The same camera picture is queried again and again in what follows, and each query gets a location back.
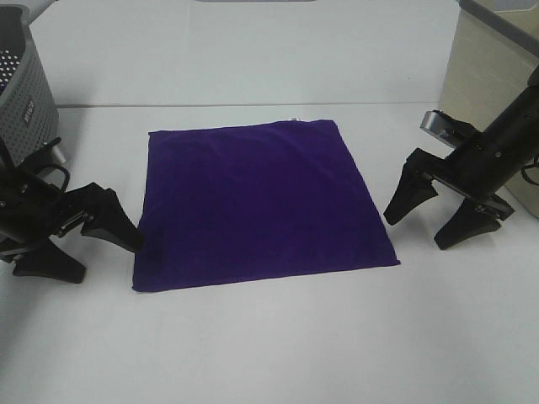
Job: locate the beige storage box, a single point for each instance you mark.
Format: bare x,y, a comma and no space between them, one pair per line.
494,58

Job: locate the purple towel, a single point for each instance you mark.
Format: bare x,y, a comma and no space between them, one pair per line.
244,203

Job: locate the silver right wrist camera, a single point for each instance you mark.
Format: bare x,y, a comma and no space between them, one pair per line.
435,124

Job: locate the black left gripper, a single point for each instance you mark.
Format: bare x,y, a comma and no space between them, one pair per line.
35,205

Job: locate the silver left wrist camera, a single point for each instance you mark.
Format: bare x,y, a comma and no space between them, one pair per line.
55,153

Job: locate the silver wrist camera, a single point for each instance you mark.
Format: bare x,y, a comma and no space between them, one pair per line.
55,153
435,124

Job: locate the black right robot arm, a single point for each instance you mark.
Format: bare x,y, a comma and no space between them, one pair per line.
516,129

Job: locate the grey perforated plastic basket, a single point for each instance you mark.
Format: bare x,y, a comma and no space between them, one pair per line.
29,116

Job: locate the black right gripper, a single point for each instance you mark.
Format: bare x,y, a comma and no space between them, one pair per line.
477,168

